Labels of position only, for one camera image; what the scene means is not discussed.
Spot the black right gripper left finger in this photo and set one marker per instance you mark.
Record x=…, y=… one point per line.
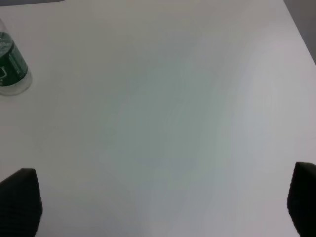
x=20, y=204

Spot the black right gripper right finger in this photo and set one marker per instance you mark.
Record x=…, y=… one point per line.
x=301, y=201

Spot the clear bottle green label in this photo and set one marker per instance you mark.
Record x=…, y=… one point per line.
x=15, y=75

